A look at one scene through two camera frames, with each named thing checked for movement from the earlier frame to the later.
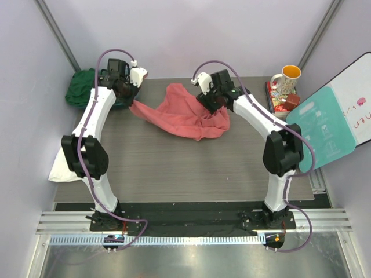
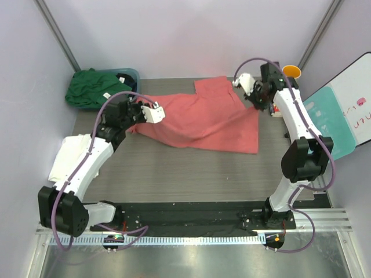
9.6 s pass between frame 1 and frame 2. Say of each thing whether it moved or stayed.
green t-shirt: stayed
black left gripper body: moved
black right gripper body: moved
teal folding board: stayed
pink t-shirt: moved
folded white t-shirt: stayed
